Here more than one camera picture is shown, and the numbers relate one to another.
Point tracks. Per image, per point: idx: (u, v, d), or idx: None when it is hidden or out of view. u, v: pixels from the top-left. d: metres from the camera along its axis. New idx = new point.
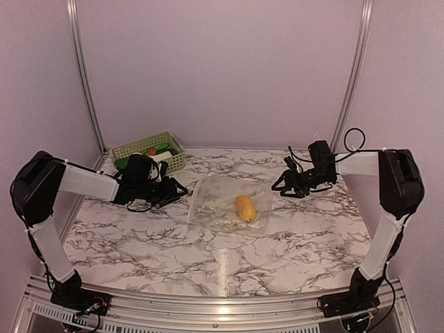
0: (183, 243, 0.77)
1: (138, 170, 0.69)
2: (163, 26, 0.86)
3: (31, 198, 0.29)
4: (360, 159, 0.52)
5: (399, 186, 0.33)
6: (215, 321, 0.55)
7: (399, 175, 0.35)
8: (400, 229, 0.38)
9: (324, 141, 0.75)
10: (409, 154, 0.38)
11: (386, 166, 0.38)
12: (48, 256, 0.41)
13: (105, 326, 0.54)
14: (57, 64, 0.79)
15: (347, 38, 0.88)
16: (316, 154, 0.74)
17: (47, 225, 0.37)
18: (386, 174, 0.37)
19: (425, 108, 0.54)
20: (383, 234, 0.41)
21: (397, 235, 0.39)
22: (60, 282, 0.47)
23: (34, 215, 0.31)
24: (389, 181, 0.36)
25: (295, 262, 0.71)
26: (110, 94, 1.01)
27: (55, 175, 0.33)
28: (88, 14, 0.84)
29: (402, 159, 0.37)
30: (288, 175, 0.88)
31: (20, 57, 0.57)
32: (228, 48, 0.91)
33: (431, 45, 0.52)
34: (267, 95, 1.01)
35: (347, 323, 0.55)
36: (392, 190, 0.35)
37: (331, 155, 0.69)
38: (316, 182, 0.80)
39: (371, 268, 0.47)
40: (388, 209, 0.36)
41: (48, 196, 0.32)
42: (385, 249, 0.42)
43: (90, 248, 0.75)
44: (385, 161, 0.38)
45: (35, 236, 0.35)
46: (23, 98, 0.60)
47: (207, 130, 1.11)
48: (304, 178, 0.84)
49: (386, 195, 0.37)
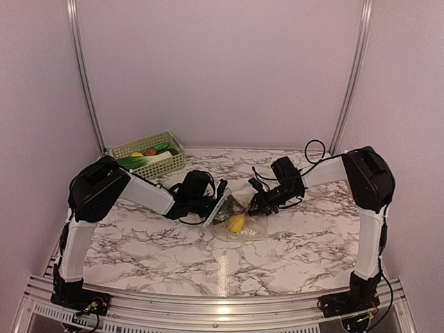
0: (183, 243, 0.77)
1: (191, 186, 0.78)
2: (164, 26, 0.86)
3: (91, 200, 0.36)
4: (326, 168, 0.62)
5: (370, 182, 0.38)
6: (215, 321, 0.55)
7: (368, 171, 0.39)
8: (381, 222, 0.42)
9: (286, 157, 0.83)
10: (369, 149, 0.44)
11: (350, 164, 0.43)
12: (67, 251, 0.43)
13: (105, 326, 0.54)
14: (57, 63, 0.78)
15: (347, 38, 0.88)
16: (279, 171, 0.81)
17: (87, 228, 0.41)
18: (353, 171, 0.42)
19: (425, 109, 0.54)
20: (368, 230, 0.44)
21: (380, 227, 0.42)
22: (63, 278, 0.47)
23: (89, 215, 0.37)
24: (359, 177, 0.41)
25: (295, 262, 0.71)
26: (110, 94, 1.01)
27: (116, 185, 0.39)
28: (88, 14, 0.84)
29: (365, 155, 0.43)
30: (257, 196, 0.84)
31: (19, 57, 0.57)
32: (227, 48, 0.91)
33: (431, 45, 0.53)
34: (267, 96, 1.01)
35: (347, 323, 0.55)
36: (363, 184, 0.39)
37: (296, 172, 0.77)
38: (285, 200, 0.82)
39: (367, 268, 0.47)
40: (362, 204, 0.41)
41: (105, 201, 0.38)
42: (373, 246, 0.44)
43: (89, 248, 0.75)
44: (350, 159, 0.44)
45: (73, 228, 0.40)
46: (23, 97, 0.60)
47: (208, 130, 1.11)
48: (272, 196, 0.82)
49: (357, 191, 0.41)
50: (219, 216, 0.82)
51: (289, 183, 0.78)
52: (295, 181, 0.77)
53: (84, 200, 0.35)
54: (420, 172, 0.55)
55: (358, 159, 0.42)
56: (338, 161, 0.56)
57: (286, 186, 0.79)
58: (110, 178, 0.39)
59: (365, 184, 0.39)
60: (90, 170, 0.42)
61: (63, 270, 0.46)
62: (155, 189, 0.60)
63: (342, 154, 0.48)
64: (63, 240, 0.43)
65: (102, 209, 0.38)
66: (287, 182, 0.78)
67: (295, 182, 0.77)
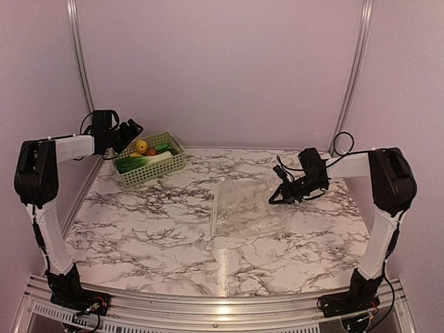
0: (183, 243, 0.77)
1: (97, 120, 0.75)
2: (162, 25, 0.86)
3: (42, 181, 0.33)
4: (350, 164, 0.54)
5: (392, 184, 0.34)
6: (215, 321, 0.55)
7: (391, 173, 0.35)
8: (395, 227, 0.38)
9: (313, 148, 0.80)
10: (398, 151, 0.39)
11: (376, 165, 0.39)
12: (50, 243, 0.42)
13: (105, 326, 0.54)
14: (57, 62, 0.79)
15: (347, 37, 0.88)
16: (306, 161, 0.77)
17: (52, 211, 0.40)
18: (377, 172, 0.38)
19: (425, 107, 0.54)
20: (381, 232, 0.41)
21: (393, 232, 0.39)
22: (62, 273, 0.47)
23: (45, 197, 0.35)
24: (381, 177, 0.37)
25: (295, 262, 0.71)
26: (110, 94, 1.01)
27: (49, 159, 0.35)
28: (88, 15, 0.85)
29: (392, 157, 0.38)
30: (282, 186, 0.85)
31: (20, 57, 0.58)
32: (227, 48, 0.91)
33: (431, 44, 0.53)
34: (267, 95, 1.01)
35: (347, 323, 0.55)
36: (384, 186, 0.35)
37: (321, 161, 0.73)
38: (308, 191, 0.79)
39: (370, 268, 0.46)
40: (380, 206, 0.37)
41: (50, 178, 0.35)
42: (382, 248, 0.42)
43: (89, 248, 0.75)
44: (375, 157, 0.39)
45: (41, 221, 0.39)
46: (25, 96, 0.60)
47: (207, 130, 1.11)
48: (296, 186, 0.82)
49: (379, 192, 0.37)
50: (175, 199, 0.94)
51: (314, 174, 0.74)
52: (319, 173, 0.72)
53: (35, 186, 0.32)
54: (420, 172, 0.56)
55: (384, 159, 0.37)
56: (363, 157, 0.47)
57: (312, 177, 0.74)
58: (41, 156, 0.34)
59: (386, 186, 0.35)
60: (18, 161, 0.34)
61: (55, 266, 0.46)
62: (70, 137, 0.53)
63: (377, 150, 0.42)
64: (38, 238, 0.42)
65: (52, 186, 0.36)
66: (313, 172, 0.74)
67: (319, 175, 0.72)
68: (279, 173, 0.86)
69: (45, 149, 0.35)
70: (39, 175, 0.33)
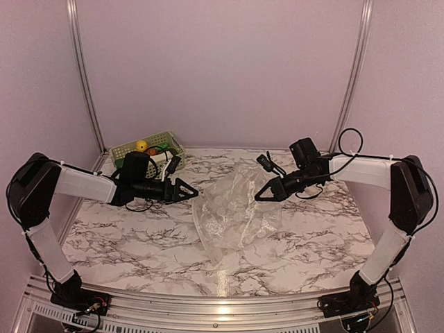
0: (183, 243, 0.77)
1: (134, 170, 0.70)
2: (162, 24, 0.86)
3: (28, 201, 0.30)
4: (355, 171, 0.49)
5: (414, 202, 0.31)
6: (215, 321, 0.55)
7: (413, 189, 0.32)
8: (407, 241, 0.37)
9: (308, 139, 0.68)
10: (415, 164, 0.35)
11: (396, 177, 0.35)
12: (46, 256, 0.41)
13: (105, 326, 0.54)
14: (57, 62, 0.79)
15: (347, 38, 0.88)
16: (300, 152, 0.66)
17: (44, 226, 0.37)
18: (396, 185, 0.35)
19: (425, 107, 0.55)
20: (388, 243, 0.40)
21: (402, 245, 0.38)
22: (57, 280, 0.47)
23: (30, 216, 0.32)
24: (400, 192, 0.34)
25: (295, 262, 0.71)
26: (109, 93, 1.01)
27: (49, 179, 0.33)
28: (88, 14, 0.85)
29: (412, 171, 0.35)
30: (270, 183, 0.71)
31: (20, 57, 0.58)
32: (227, 48, 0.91)
33: (431, 44, 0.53)
34: (267, 95, 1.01)
35: (347, 323, 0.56)
36: (406, 202, 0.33)
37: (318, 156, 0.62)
38: (301, 188, 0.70)
39: (374, 275, 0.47)
40: (399, 221, 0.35)
41: (42, 198, 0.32)
42: (389, 259, 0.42)
43: (90, 248, 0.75)
44: (394, 168, 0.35)
45: (32, 238, 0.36)
46: (25, 96, 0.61)
47: (207, 130, 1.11)
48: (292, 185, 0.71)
49: (399, 209, 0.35)
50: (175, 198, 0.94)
51: (313, 170, 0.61)
52: (320, 168, 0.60)
53: (19, 204, 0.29)
54: None
55: (406, 171, 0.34)
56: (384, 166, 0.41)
57: (309, 173, 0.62)
58: (41, 173, 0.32)
59: (408, 204, 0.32)
60: (23, 172, 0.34)
61: (54, 274, 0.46)
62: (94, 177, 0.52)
63: (394, 158, 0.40)
64: (35, 252, 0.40)
65: (41, 207, 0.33)
66: (311, 168, 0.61)
67: (320, 171, 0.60)
68: (266, 166, 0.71)
69: (48, 166, 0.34)
70: (28, 193, 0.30)
